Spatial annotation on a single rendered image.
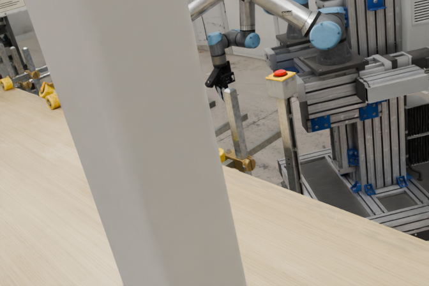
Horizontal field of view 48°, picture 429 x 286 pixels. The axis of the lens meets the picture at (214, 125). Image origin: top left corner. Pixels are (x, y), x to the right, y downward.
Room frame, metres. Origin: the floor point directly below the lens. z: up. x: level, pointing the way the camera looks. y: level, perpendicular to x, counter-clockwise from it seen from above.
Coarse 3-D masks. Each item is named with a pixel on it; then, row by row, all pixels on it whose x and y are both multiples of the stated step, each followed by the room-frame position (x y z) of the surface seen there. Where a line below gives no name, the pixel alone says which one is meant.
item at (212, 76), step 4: (216, 68) 2.32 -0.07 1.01; (220, 68) 2.31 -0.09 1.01; (212, 72) 2.32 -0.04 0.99; (216, 72) 2.30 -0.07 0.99; (220, 72) 2.31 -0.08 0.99; (212, 76) 2.30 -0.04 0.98; (216, 76) 2.29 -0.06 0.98; (208, 80) 2.28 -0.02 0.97; (212, 80) 2.27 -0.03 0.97; (216, 80) 2.28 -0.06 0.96; (208, 84) 2.26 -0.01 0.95; (212, 84) 2.26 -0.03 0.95
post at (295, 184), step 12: (288, 108) 1.43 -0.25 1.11; (288, 120) 1.42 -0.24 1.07; (288, 132) 1.42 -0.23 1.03; (288, 144) 1.43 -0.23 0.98; (288, 156) 1.43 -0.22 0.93; (288, 168) 1.44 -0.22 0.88; (300, 168) 1.44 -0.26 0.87; (288, 180) 1.44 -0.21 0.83; (300, 180) 1.42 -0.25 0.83; (300, 192) 1.43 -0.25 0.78
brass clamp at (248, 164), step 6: (228, 156) 1.68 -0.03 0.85; (234, 156) 1.66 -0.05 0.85; (234, 162) 1.65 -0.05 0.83; (240, 162) 1.62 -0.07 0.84; (246, 162) 1.61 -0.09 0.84; (252, 162) 1.62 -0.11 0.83; (234, 168) 1.66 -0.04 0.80; (240, 168) 1.63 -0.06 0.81; (246, 168) 1.60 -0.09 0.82; (252, 168) 1.61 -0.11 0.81
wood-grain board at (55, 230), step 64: (0, 128) 2.41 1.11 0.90; (64, 128) 2.21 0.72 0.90; (0, 192) 1.67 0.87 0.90; (64, 192) 1.56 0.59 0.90; (256, 192) 1.30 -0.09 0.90; (0, 256) 1.24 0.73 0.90; (64, 256) 1.17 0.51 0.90; (256, 256) 1.00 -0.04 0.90; (320, 256) 0.95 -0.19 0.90; (384, 256) 0.90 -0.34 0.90
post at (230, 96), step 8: (232, 88) 1.64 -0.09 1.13; (224, 96) 1.65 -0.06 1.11; (232, 96) 1.63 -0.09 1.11; (232, 104) 1.63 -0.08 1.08; (232, 112) 1.63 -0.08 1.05; (240, 112) 1.64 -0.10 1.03; (232, 120) 1.63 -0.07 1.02; (240, 120) 1.64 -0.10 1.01; (232, 128) 1.64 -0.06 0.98; (240, 128) 1.64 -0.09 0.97; (232, 136) 1.65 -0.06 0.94; (240, 136) 1.63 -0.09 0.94; (240, 144) 1.63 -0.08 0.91; (240, 152) 1.63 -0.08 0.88
